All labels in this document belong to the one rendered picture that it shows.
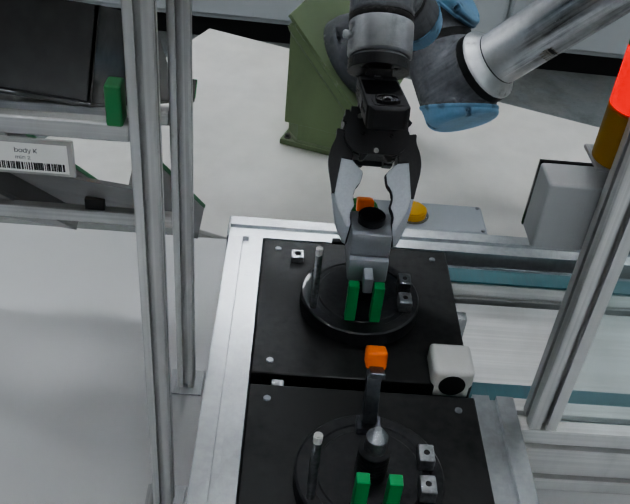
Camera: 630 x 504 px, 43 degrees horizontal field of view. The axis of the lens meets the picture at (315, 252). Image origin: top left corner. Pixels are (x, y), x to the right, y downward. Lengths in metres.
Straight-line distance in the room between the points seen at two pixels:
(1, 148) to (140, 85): 0.11
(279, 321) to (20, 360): 0.33
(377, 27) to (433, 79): 0.39
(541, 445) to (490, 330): 0.19
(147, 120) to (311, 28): 0.85
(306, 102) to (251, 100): 0.22
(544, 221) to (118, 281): 0.63
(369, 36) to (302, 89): 0.51
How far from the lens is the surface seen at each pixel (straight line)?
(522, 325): 1.07
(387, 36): 0.91
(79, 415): 0.98
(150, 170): 0.60
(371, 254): 0.87
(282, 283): 0.97
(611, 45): 4.21
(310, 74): 1.40
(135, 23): 0.55
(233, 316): 0.95
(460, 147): 1.54
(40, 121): 0.60
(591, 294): 0.76
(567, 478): 0.96
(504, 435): 0.87
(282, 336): 0.90
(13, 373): 1.04
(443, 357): 0.88
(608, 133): 0.71
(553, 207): 0.73
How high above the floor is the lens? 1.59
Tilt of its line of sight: 37 degrees down
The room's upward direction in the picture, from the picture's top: 6 degrees clockwise
